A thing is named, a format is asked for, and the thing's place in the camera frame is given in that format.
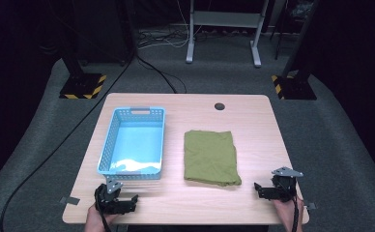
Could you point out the white metal stand frame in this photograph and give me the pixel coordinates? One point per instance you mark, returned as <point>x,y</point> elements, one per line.
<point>190,48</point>

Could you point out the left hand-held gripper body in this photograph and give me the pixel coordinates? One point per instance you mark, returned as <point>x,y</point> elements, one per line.
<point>109,198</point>

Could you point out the black striped stand base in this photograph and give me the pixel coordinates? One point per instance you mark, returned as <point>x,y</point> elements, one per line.
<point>80,85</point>
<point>293,87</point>

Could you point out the blue plastic basket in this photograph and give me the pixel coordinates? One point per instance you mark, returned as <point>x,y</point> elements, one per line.
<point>137,141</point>

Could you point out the person's right hand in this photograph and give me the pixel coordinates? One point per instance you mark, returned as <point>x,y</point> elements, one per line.
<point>285,214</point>

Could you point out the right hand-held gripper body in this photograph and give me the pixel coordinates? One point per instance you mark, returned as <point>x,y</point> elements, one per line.
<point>283,187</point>

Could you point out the grey tape piece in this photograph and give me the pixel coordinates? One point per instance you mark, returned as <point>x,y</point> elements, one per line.
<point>310,205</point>
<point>69,200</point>

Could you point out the green cloth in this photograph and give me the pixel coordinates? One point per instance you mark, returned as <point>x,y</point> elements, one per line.
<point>209,158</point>

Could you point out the person's left hand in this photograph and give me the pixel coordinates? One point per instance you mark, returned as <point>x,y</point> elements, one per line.
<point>95,220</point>

